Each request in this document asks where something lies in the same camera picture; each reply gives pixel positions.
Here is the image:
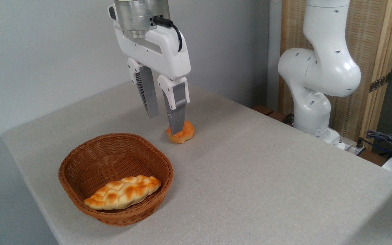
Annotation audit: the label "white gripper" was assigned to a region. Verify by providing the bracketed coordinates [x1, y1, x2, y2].
[113, 20, 191, 135]

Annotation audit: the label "round orange bread roll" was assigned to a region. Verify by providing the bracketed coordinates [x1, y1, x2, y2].
[166, 120, 195, 144]

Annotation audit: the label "brown wicker basket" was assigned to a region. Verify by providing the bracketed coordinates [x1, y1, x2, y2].
[59, 133, 174, 227]

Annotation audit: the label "long braided bread loaf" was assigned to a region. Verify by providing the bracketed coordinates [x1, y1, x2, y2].
[84, 175, 162, 210]

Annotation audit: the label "brown wooden block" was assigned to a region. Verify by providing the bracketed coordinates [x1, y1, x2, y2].
[267, 112, 288, 123]

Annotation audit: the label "bamboo folding screen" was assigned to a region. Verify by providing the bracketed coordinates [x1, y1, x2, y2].
[279, 0, 392, 150]

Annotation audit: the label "dark metal screen hinge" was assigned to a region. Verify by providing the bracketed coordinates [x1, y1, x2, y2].
[369, 73, 391, 93]

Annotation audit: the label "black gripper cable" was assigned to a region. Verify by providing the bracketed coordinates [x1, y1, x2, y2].
[152, 16, 183, 52]

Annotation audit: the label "blue-grey cable bundle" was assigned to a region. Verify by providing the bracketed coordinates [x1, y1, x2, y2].
[365, 130, 392, 160]

